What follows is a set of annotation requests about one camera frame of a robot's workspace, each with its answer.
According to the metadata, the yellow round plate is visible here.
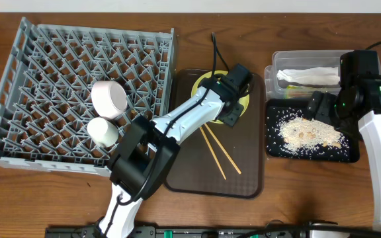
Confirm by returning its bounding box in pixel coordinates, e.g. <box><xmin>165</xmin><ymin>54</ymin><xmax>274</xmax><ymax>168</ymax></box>
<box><xmin>190</xmin><ymin>70</ymin><xmax>250</xmax><ymax>116</ymax></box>

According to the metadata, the clear plastic waste bin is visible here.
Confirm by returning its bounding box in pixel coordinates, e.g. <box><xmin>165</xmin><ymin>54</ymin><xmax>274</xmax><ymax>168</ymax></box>
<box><xmin>264</xmin><ymin>50</ymin><xmax>381</xmax><ymax>102</ymax></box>

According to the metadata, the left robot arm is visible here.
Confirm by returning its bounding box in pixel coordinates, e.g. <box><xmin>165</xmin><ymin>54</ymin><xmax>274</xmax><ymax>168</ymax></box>
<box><xmin>98</xmin><ymin>74</ymin><xmax>250</xmax><ymax>237</ymax></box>

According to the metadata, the grey dishwasher rack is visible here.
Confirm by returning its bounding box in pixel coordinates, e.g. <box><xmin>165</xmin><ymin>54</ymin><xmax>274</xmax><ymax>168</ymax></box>
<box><xmin>0</xmin><ymin>19</ymin><xmax>177</xmax><ymax>177</ymax></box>

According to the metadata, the green snack wrapper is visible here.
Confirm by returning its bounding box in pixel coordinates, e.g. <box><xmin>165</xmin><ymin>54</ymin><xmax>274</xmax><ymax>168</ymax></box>
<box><xmin>284</xmin><ymin>85</ymin><xmax>340</xmax><ymax>99</ymax></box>

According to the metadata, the pile of rice and nuts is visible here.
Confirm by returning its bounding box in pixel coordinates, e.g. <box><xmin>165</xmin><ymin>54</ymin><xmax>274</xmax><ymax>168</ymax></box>
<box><xmin>280</xmin><ymin>116</ymin><xmax>344</xmax><ymax>152</ymax></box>

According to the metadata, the white plastic wrapper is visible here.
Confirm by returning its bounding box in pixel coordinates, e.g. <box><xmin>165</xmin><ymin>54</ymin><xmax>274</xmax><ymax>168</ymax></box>
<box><xmin>276</xmin><ymin>67</ymin><xmax>340</xmax><ymax>86</ymax></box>

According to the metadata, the white paper cup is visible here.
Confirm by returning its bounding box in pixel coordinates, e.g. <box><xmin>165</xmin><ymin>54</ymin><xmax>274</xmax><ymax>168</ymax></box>
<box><xmin>87</xmin><ymin>117</ymin><xmax>119</xmax><ymax>147</ymax></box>

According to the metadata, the pink bowl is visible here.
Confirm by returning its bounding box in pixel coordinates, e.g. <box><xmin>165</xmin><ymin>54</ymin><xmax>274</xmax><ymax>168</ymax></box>
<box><xmin>91</xmin><ymin>81</ymin><xmax>128</xmax><ymax>120</ymax></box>

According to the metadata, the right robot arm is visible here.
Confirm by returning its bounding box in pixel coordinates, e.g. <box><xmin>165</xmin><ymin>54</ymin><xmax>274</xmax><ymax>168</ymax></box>
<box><xmin>304</xmin><ymin>50</ymin><xmax>381</xmax><ymax>231</ymax></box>

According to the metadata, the wooden chopstick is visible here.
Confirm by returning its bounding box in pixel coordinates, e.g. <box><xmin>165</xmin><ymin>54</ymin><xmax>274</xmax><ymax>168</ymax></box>
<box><xmin>199</xmin><ymin>127</ymin><xmax>227</xmax><ymax>180</ymax></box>
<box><xmin>204</xmin><ymin>124</ymin><xmax>242</xmax><ymax>174</ymax></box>

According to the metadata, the black waste tray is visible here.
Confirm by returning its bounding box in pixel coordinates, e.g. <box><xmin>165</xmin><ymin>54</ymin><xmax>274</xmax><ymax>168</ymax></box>
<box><xmin>265</xmin><ymin>99</ymin><xmax>360</xmax><ymax>163</ymax></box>

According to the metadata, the brown serving tray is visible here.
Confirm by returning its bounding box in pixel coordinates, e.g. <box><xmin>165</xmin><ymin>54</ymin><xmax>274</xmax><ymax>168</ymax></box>
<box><xmin>165</xmin><ymin>74</ymin><xmax>265</xmax><ymax>199</ymax></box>

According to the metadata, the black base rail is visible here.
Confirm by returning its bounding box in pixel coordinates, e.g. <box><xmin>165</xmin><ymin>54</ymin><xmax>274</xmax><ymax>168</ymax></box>
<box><xmin>44</xmin><ymin>224</ymin><xmax>310</xmax><ymax>238</ymax></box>

